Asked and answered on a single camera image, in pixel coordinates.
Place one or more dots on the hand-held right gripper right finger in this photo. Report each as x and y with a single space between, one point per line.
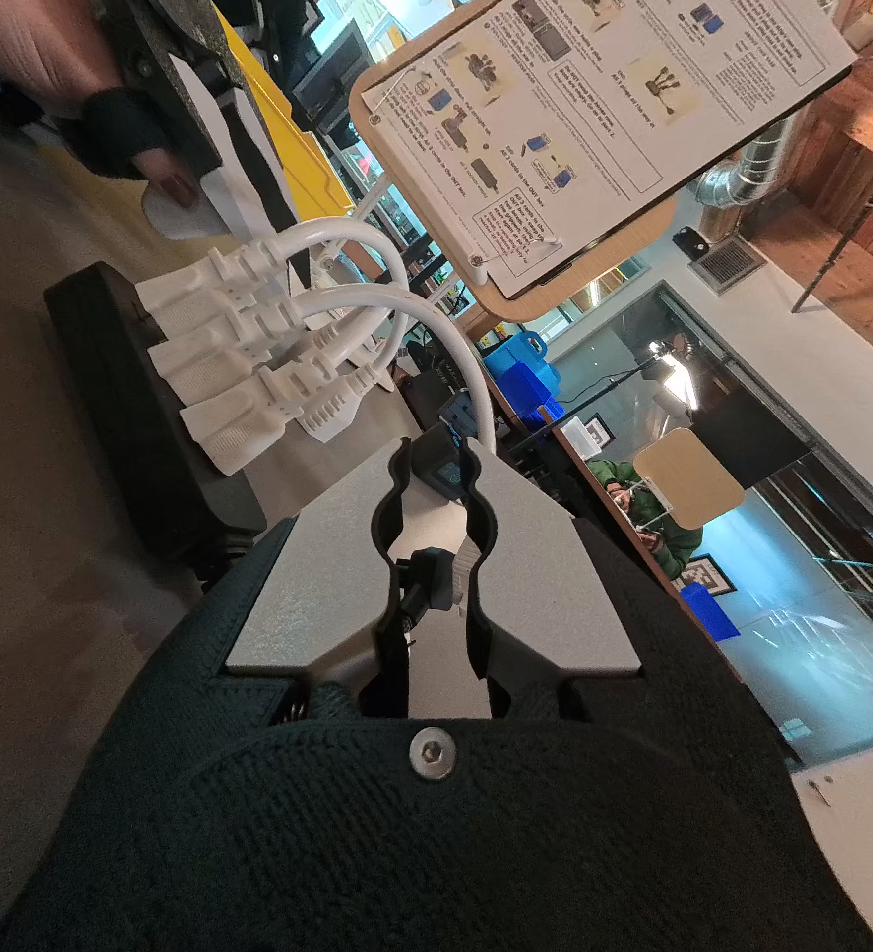
555 595

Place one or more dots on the black computer monitor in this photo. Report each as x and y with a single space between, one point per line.
332 74

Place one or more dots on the black power strip plug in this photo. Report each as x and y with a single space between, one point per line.
429 576

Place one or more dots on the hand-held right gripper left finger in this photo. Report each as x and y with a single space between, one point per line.
310 587

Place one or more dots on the metal vent grille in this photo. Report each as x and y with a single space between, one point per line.
727 264

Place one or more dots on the black framed marker sign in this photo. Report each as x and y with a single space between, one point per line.
704 576

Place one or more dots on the printed instruction sheet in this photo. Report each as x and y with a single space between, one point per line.
593 111

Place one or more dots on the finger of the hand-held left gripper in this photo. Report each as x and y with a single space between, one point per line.
209 149
258 171

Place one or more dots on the instruction sheet on wooden board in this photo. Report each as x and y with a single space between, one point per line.
593 275

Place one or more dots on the studio light on stand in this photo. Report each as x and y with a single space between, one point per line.
678 379

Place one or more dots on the yellow plastic bin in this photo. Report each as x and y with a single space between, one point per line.
295 149

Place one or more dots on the silver air duct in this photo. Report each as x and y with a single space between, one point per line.
756 156

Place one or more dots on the stack of blue bins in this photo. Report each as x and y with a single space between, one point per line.
518 379

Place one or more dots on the blue plastic bin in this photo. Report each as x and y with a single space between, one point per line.
712 613

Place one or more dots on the small wooden board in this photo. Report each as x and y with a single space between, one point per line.
689 480

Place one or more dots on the black power strip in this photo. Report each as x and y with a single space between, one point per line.
109 372

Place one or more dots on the black battery charger case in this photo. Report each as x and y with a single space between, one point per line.
460 416
433 457

